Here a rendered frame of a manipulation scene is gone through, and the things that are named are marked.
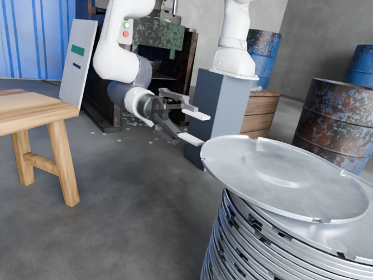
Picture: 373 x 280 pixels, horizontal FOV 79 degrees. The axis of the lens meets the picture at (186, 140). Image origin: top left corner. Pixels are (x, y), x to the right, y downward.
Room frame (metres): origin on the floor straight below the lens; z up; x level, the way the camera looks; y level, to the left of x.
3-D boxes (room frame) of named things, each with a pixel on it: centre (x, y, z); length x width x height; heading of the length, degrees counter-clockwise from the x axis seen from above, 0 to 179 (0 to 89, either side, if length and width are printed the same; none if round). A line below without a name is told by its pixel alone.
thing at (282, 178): (0.39, -0.18, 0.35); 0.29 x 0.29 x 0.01
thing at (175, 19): (1.64, 0.43, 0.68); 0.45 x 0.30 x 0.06; 131
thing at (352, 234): (0.34, -0.23, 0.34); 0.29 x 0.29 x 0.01
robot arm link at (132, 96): (0.70, 0.15, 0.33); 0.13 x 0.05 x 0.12; 138
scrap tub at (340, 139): (1.28, -0.83, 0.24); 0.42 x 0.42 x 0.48
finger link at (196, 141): (0.54, -0.01, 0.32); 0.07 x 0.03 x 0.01; 48
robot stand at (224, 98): (1.07, -0.12, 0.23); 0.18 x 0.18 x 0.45; 36
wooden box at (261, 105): (1.52, -0.28, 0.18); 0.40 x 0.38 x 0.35; 41
